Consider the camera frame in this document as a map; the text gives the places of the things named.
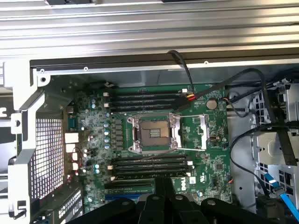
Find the blue expansion slot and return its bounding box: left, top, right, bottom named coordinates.
left=104, top=193, right=141, bottom=202

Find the long black expansion slot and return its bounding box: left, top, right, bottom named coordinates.
left=104, top=181, right=155, bottom=190

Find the black RAM slot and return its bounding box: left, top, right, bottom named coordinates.
left=109, top=94, right=183, bottom=103
left=112, top=166, right=189, bottom=175
left=109, top=104, right=176, bottom=112
left=103, top=99, right=178, bottom=108
left=112, top=154, right=189, bottom=164
left=103, top=89, right=188, bottom=98
left=107, top=160, right=193, bottom=170

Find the green motherboard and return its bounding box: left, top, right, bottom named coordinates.
left=63, top=84, right=233, bottom=210

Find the socket locking lever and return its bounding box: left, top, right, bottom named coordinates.
left=178, top=113, right=208, bottom=118
left=177, top=147, right=206, bottom=152

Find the CPU socket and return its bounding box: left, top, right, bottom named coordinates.
left=127, top=113, right=182, bottom=154

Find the silver coin battery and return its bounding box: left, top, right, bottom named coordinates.
left=206, top=98, right=218, bottom=110

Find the silver disk bay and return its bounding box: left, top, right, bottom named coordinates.
left=249, top=79, right=299, bottom=210

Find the open PC case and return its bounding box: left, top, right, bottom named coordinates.
left=2, top=48, right=299, bottom=224

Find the black sleeved power cable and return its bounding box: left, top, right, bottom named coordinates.
left=174, top=67, right=275, bottom=124

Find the blue SATA cable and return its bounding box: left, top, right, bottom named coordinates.
left=279, top=192, right=299, bottom=221

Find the black flat strap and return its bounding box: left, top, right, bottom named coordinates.
left=277, top=127, right=299, bottom=167

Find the thin black wire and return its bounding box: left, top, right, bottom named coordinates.
left=167, top=49, right=196, bottom=94

